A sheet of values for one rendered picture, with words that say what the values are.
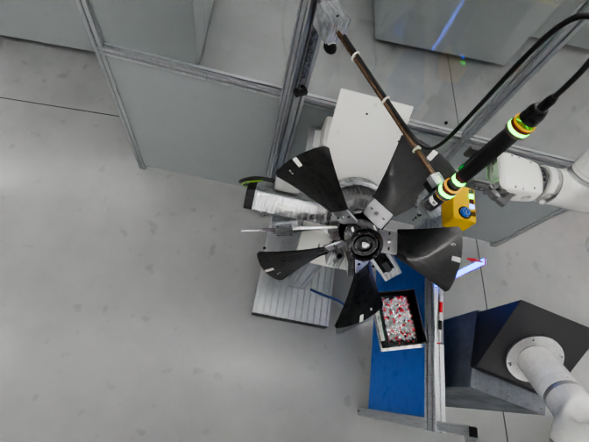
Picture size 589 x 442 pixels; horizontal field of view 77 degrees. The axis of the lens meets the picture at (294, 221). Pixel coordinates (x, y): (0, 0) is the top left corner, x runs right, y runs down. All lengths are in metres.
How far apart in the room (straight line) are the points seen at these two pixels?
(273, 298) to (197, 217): 0.74
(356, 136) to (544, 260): 2.28
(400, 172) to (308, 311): 1.30
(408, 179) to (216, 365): 1.54
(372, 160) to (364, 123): 0.14
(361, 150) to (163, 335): 1.54
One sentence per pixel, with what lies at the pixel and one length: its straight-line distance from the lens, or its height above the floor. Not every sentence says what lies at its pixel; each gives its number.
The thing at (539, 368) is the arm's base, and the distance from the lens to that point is 1.52.
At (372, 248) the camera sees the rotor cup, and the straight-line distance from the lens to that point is 1.22.
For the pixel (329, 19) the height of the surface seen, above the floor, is 1.57.
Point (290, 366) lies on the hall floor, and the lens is 2.31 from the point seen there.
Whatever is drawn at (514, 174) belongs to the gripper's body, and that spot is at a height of 1.67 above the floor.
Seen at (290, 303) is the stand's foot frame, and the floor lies 0.08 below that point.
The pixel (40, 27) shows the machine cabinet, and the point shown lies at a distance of 3.41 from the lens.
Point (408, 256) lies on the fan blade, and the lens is 1.30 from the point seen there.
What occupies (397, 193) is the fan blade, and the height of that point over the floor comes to 1.32.
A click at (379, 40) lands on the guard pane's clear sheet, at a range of 1.57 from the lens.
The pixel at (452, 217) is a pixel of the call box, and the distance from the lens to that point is 1.61.
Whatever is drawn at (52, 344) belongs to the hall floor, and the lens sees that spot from 2.46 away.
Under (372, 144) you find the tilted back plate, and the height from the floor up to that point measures 1.24.
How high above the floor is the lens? 2.28
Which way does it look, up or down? 64 degrees down
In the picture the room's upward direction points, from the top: 24 degrees clockwise
